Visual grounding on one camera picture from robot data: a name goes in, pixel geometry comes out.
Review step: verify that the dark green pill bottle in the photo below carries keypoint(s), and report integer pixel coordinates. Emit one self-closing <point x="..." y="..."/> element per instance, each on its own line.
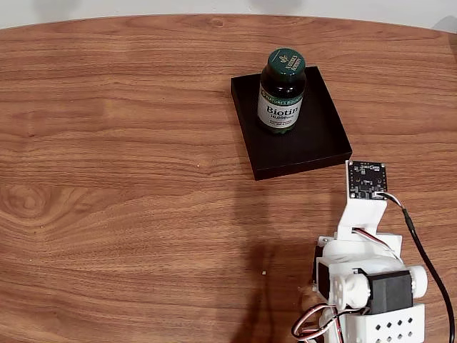
<point x="280" y="107"/>

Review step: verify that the black shallow box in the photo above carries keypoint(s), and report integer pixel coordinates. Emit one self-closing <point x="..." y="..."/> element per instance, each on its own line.
<point x="314" y="143"/>

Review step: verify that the camera circuit board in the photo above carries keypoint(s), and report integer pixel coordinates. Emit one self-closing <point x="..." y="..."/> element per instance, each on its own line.
<point x="367" y="178"/>

